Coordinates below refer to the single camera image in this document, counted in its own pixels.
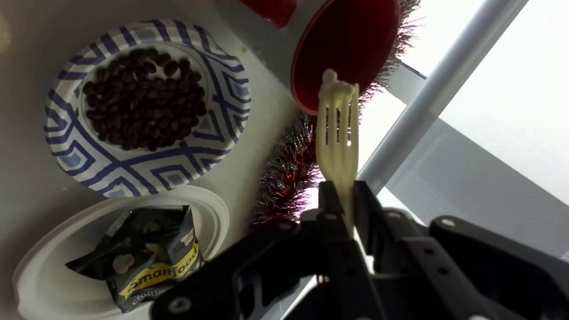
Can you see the grey window rail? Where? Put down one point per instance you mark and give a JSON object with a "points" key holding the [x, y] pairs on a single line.
{"points": [[473, 179]]}

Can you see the blue patterned bowl with chocolate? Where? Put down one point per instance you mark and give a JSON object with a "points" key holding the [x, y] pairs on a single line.
{"points": [[148, 170]]}

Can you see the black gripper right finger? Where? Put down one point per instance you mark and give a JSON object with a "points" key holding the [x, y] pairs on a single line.
{"points": [[367, 214]]}

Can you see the grey window post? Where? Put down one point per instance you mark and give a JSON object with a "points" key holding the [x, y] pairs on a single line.
{"points": [[438, 95]]}

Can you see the white plastic fork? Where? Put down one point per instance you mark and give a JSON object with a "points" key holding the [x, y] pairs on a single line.
{"points": [[338, 136]]}

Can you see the white paper plate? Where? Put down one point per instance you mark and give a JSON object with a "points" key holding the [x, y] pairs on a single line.
{"points": [[54, 273]]}

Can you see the black yellow snack bag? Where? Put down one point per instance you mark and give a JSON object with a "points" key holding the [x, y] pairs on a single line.
{"points": [[143, 260]]}

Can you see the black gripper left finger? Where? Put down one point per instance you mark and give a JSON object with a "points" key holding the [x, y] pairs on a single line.
{"points": [[331, 214]]}

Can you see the red silver tinsel garland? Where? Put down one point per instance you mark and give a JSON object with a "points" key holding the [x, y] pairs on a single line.
{"points": [[287, 179]]}

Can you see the white mug with red interior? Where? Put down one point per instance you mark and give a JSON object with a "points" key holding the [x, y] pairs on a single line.
{"points": [[349, 42]]}

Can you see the dark chocolate pieces pile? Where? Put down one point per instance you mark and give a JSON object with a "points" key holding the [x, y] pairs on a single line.
{"points": [[144, 99]]}

